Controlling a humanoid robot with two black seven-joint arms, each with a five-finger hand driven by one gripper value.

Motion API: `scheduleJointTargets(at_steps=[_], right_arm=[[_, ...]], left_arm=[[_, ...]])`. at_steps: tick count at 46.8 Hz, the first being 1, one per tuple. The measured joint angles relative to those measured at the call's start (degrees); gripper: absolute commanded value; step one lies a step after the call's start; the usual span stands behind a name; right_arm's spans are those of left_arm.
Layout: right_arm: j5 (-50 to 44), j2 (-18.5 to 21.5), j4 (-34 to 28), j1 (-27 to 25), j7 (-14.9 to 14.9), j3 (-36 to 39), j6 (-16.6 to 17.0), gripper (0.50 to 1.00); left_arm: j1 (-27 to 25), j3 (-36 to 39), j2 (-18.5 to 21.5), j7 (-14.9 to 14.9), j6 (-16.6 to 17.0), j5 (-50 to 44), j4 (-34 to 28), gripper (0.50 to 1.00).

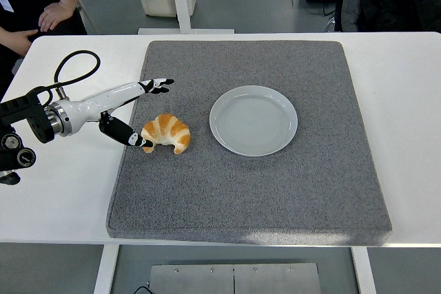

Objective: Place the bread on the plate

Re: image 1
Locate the grey round plate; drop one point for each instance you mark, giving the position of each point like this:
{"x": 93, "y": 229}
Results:
{"x": 253, "y": 122}

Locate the person's hand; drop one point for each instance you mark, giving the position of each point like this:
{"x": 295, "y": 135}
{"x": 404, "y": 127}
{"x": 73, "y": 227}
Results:
{"x": 56, "y": 15}
{"x": 17, "y": 41}

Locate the croissant bread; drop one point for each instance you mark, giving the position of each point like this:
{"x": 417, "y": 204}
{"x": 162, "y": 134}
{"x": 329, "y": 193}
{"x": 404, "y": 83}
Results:
{"x": 169, "y": 128}

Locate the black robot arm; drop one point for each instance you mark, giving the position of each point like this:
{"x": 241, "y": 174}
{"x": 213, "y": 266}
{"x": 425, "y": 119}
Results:
{"x": 13, "y": 108}

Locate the grey speckled mat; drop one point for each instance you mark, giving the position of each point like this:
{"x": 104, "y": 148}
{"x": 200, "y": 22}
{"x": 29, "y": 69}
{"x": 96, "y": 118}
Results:
{"x": 241, "y": 197}

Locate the grey metal plate with screws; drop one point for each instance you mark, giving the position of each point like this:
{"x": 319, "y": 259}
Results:
{"x": 206, "y": 282}

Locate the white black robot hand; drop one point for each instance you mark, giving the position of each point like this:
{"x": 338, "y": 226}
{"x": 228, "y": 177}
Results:
{"x": 103, "y": 99}

